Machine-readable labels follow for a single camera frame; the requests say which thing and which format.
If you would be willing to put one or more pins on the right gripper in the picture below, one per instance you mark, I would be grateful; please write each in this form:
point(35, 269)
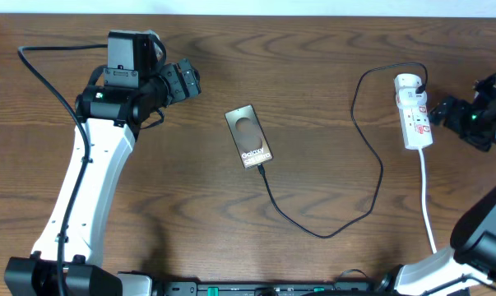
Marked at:
point(455, 121)

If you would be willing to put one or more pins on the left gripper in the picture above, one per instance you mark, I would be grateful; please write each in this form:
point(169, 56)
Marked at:
point(175, 83)

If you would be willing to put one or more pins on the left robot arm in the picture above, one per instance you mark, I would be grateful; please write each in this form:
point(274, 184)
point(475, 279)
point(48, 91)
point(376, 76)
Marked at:
point(69, 253)

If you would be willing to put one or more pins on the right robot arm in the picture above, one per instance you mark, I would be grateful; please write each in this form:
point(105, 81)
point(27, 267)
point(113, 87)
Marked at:
point(470, 257)

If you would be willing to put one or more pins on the white power strip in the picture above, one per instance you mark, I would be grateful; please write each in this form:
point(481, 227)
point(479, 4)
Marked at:
point(411, 102)

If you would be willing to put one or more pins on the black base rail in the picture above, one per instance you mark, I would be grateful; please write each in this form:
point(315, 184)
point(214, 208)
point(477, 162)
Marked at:
point(268, 288)

